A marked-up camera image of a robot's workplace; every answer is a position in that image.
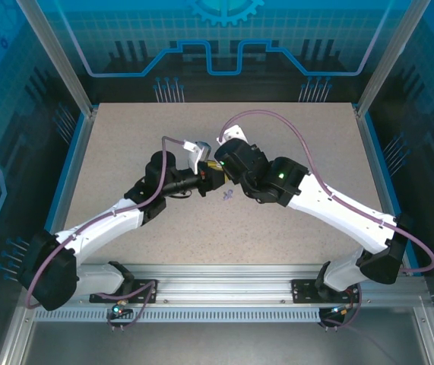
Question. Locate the aluminium side rail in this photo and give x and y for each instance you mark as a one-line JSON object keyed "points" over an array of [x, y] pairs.
{"points": [[374, 159], [76, 159]]}

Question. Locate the aluminium frame post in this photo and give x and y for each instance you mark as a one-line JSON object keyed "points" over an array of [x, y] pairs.
{"points": [[70, 72], [379, 72]]}

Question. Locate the blue table edge strip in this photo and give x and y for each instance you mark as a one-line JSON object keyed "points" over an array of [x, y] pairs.
{"points": [[68, 159], [382, 159]]}

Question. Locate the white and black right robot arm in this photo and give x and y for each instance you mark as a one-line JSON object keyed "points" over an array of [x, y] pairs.
{"points": [[342, 213]]}

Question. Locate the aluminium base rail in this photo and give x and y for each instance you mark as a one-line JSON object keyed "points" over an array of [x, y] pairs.
{"points": [[220, 281]]}

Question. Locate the black connector with light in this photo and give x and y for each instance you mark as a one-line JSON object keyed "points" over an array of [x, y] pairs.
{"points": [[119, 311], [338, 311]]}

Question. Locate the small purple earpiece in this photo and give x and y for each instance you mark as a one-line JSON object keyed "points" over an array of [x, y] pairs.
{"points": [[227, 196]]}

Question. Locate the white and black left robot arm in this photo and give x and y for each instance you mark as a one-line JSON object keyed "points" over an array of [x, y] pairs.
{"points": [[99, 228]]}

